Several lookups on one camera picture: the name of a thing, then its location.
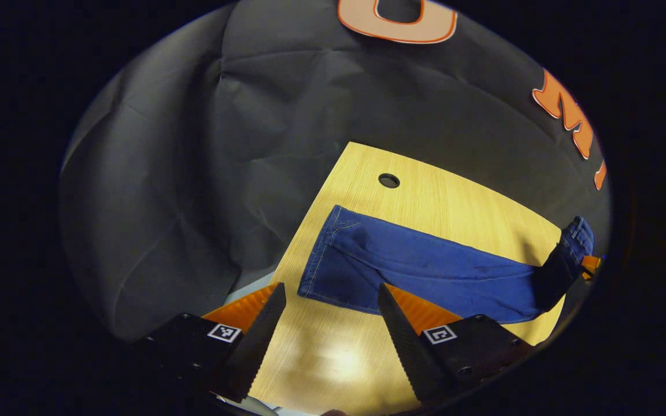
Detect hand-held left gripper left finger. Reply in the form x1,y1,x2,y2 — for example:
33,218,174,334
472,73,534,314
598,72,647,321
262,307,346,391
131,282,287,403

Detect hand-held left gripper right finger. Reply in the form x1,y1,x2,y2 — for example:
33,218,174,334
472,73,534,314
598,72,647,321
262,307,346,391
378,283,533,403

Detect blue denim jeans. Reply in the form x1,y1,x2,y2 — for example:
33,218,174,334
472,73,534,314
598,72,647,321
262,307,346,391
297,205,595,324

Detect black backdrop cloth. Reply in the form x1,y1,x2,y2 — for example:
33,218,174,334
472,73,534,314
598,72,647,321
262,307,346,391
58,0,611,341

